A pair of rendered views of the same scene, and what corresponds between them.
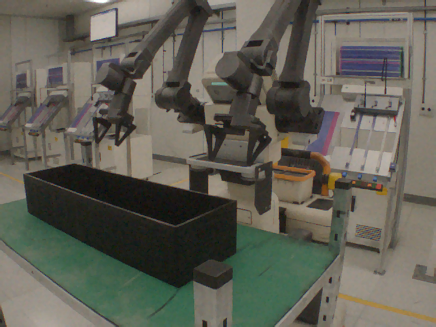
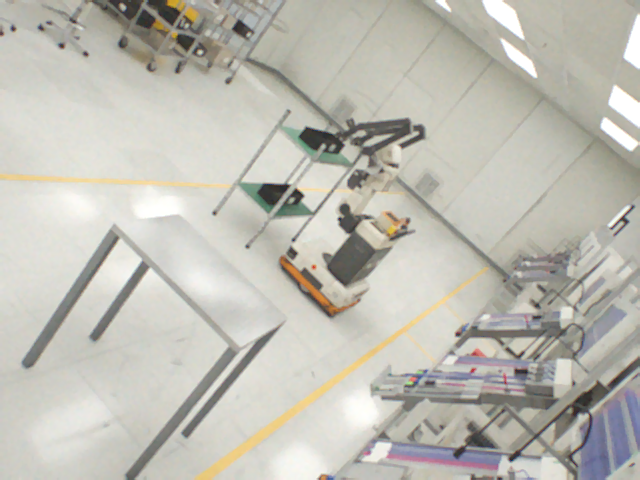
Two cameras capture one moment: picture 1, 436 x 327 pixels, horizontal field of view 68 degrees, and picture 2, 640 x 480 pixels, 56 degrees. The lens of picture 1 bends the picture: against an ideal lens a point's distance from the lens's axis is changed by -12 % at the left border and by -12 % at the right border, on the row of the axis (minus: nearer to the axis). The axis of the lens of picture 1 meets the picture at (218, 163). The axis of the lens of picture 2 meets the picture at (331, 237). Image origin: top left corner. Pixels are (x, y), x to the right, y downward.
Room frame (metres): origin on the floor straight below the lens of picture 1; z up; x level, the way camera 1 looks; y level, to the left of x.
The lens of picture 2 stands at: (-0.57, -4.69, 1.95)
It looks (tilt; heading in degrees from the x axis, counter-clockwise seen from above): 17 degrees down; 68
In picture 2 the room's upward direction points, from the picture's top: 39 degrees clockwise
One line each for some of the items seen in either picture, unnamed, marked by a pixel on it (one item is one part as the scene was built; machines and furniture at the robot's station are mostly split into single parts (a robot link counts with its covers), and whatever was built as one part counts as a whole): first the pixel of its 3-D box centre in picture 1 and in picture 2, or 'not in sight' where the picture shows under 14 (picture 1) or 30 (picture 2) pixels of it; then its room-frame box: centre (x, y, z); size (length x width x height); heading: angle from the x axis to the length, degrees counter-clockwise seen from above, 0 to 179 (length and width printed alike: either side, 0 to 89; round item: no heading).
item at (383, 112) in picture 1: (359, 167); (511, 369); (2.72, -1.14, 0.66); 1.01 x 0.73 x 1.31; 143
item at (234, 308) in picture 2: not in sight; (156, 339); (-0.04, -2.51, 0.40); 0.70 x 0.45 x 0.80; 148
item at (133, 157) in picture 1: (116, 112); (564, 296); (4.80, 1.38, 0.95); 1.36 x 0.82 x 1.90; 143
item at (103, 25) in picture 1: (106, 26); (622, 220); (4.68, 1.47, 2.10); 0.58 x 0.14 x 0.41; 53
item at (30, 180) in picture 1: (110, 208); (323, 141); (0.76, 0.24, 1.01); 0.57 x 0.17 x 0.11; 54
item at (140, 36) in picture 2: not in sight; (170, 27); (-0.85, 3.20, 0.50); 0.90 x 0.54 x 1.00; 68
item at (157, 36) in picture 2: not in sight; (161, 40); (-0.85, 3.19, 0.30); 0.30 x 0.23 x 0.18; 72
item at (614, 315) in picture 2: not in sight; (608, 338); (1.87, -2.37, 1.52); 0.51 x 0.13 x 0.27; 53
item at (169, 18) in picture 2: not in sight; (175, 17); (-0.86, 3.17, 0.63); 0.40 x 0.30 x 0.14; 68
